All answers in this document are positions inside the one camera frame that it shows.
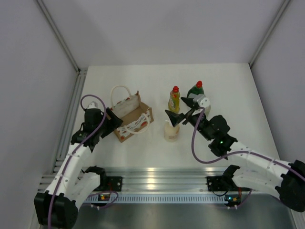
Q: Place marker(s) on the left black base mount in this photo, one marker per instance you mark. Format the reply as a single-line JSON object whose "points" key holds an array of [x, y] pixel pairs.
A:
{"points": [[112, 183]]}

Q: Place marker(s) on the aluminium frame post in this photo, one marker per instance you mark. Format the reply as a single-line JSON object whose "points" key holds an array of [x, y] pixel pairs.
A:
{"points": [[269, 31], [60, 38]]}

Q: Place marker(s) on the yellow bottle red cap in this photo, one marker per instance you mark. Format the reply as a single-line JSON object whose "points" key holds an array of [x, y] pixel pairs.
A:
{"points": [[174, 100]]}

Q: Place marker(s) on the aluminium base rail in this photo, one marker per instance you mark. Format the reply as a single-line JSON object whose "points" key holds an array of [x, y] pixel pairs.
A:
{"points": [[152, 180]]}

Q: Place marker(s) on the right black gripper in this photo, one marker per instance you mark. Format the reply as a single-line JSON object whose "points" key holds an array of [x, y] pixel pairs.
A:
{"points": [[176, 118]]}

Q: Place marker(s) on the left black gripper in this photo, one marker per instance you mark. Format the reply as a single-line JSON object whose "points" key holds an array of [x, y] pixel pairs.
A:
{"points": [[113, 123]]}

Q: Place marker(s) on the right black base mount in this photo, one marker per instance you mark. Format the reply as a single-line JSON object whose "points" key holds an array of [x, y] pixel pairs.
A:
{"points": [[215, 184]]}

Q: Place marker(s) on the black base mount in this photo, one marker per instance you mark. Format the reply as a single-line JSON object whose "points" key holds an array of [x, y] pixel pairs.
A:
{"points": [[215, 184], [112, 183]]}

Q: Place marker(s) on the cream bottle white pump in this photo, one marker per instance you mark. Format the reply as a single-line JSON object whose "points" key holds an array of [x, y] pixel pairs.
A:
{"points": [[170, 132]]}

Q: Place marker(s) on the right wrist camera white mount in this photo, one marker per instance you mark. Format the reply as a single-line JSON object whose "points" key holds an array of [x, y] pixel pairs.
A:
{"points": [[201, 100]]}

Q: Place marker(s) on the right aluminium frame post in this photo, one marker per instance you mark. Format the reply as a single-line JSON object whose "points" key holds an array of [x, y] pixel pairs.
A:
{"points": [[269, 31]]}

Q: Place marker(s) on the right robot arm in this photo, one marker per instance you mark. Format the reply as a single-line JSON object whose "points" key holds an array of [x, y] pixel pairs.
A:
{"points": [[283, 180]]}

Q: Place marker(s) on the dark green bottle red cap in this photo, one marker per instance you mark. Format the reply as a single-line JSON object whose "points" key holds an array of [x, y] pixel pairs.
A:
{"points": [[196, 90]]}

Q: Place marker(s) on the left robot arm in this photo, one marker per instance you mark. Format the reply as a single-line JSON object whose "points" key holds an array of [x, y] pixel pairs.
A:
{"points": [[59, 204]]}

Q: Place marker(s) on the white slotted cable duct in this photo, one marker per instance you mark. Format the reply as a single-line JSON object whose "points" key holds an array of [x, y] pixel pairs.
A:
{"points": [[158, 199]]}

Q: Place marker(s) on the left aluminium frame post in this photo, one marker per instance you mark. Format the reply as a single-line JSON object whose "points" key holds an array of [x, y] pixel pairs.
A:
{"points": [[60, 38]]}

